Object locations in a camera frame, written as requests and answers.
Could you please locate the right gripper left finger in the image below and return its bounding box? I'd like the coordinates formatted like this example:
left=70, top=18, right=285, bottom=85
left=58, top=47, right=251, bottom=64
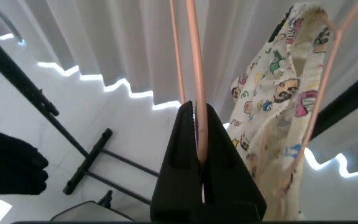
left=150, top=101, right=205, bottom=222

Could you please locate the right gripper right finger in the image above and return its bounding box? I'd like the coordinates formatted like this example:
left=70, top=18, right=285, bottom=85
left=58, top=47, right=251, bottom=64
left=204, top=104, right=267, bottom=222

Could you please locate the cream printed garment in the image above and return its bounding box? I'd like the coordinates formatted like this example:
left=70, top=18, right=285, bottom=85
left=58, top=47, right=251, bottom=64
left=227, top=2, right=334, bottom=222

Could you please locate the pink clothes hanger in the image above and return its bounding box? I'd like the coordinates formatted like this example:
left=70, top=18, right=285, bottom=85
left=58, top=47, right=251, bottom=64
left=168, top=0, right=210, bottom=166
left=273, top=0, right=358, bottom=220

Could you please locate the black garment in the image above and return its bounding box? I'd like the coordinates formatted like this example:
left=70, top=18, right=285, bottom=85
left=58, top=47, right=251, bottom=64
left=0, top=123, right=50, bottom=196

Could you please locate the black clothes rack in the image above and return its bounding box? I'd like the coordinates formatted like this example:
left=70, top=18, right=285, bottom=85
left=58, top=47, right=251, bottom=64
left=0, top=24, right=358, bottom=206

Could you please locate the white curtain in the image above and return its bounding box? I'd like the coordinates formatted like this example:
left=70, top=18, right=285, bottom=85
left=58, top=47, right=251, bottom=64
left=0, top=0, right=358, bottom=170

